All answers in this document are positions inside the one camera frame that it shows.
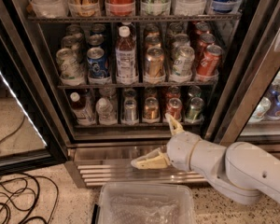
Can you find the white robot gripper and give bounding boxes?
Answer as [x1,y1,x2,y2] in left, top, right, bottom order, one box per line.
[131,113,202,172]

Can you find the black cables on floor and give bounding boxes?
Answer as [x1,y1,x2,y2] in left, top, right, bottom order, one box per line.
[0,115,60,224]

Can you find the gold can middle shelf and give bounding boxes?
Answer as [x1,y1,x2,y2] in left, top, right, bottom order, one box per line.
[144,47,165,84]

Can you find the brown tea bottle shelf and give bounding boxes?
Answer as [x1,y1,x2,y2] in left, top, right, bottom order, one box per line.
[115,25,137,85]
[70,92,95,126]

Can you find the red coke can middle shelf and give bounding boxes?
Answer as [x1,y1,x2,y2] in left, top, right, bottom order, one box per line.
[196,45,223,81]

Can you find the clear plastic bin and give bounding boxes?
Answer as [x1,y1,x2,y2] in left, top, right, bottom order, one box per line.
[95,182,196,224]

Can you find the red can bottom shelf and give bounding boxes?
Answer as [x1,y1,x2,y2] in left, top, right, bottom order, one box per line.
[164,98,183,121]

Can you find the green can bottom shelf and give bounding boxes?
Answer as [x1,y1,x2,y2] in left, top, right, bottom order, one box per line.
[185,97,204,123]

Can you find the white green can middle shelf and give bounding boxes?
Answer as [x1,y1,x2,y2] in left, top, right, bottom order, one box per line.
[56,49,85,86]

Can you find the clear water bottle bottom shelf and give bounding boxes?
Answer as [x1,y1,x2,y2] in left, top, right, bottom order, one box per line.
[96,97,117,125]

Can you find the silver blue redbull can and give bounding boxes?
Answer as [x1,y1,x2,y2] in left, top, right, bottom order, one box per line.
[122,98,138,125]

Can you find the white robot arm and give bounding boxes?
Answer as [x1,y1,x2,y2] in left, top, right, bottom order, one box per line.
[131,114,280,204]

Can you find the open glass fridge door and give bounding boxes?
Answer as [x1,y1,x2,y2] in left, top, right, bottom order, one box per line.
[0,0,67,176]

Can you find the brown tea bottle middle shelf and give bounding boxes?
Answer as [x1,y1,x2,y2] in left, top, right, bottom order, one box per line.
[115,25,137,85]

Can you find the gold can bottom shelf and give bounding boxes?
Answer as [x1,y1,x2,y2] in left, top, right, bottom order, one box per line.
[143,97,160,123]

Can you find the brown tea bottle bottom shelf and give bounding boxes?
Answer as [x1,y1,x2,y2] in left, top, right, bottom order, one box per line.
[70,92,95,126]

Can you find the yellow can top shelf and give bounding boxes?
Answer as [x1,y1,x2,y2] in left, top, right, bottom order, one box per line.
[68,0,100,17]

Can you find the blue pepsi can middle shelf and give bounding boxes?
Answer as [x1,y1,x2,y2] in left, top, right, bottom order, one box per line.
[87,47,111,84]

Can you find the white sprite can middle shelf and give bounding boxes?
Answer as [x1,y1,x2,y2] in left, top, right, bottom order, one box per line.
[169,45,195,83]

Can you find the red can top shelf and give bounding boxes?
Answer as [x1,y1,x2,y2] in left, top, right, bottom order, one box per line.
[105,0,134,16]

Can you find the gold can shelf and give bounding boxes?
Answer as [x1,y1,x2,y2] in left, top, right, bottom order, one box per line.
[143,97,160,123]
[144,47,165,84]

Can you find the stainless steel fridge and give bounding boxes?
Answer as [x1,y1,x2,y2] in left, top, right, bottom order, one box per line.
[3,0,280,189]

